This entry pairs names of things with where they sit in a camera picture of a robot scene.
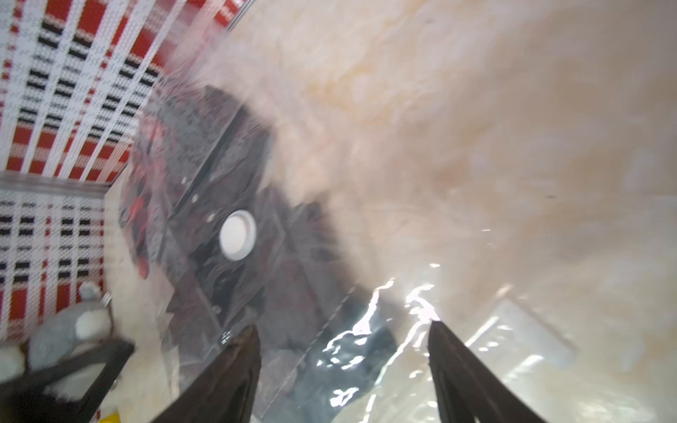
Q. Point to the husky plush toy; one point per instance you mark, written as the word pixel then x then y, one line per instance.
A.
pixel 73 331

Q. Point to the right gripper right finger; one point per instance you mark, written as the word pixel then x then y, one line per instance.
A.
pixel 467 391

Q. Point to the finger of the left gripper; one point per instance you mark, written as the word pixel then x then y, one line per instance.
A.
pixel 24 403

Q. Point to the clear vacuum bag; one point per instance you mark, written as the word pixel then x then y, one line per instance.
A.
pixel 507 168

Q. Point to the yellow small block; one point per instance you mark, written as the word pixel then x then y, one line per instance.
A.
pixel 113 417

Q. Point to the grey pinstripe garment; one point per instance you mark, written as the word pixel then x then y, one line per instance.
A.
pixel 323 338

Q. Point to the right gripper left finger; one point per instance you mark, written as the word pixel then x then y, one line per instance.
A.
pixel 226 390

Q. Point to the red black plaid shirt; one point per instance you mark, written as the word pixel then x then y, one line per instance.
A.
pixel 143 214

